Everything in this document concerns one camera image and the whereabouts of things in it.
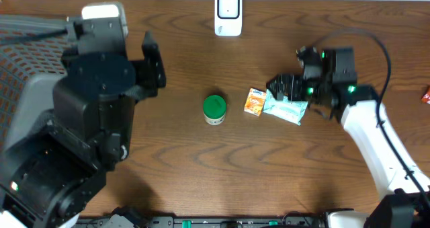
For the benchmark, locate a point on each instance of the red Top snack packet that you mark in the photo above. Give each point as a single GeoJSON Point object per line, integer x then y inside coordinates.
{"type": "Point", "coordinates": [426, 97]}

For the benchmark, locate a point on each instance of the orange Kleenex tissue packet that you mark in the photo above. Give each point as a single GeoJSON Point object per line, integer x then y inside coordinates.
{"type": "Point", "coordinates": [255, 102]}

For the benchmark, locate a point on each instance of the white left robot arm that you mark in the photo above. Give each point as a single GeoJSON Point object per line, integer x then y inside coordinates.
{"type": "Point", "coordinates": [68, 94]}

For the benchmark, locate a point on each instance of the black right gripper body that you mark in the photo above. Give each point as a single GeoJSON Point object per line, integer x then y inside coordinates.
{"type": "Point", "coordinates": [302, 89]}

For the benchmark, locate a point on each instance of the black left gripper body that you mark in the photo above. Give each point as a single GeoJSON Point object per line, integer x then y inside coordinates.
{"type": "Point", "coordinates": [136, 76]}

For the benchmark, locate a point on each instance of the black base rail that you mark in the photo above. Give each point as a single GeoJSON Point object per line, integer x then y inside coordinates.
{"type": "Point", "coordinates": [287, 221]}

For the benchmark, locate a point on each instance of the mint green wipes packet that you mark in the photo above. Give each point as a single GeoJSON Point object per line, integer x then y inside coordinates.
{"type": "Point", "coordinates": [285, 109]}

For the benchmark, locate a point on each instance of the grey plastic shopping basket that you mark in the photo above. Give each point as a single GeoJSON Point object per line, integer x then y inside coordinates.
{"type": "Point", "coordinates": [29, 72]}

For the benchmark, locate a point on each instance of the white barcode scanner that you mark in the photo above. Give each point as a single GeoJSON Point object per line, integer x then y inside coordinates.
{"type": "Point", "coordinates": [228, 17]}

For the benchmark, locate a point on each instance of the green lid jar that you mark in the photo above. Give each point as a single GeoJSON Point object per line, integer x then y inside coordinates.
{"type": "Point", "coordinates": [214, 109]}

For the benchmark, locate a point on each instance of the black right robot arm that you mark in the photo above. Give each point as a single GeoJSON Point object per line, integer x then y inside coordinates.
{"type": "Point", "coordinates": [329, 79]}

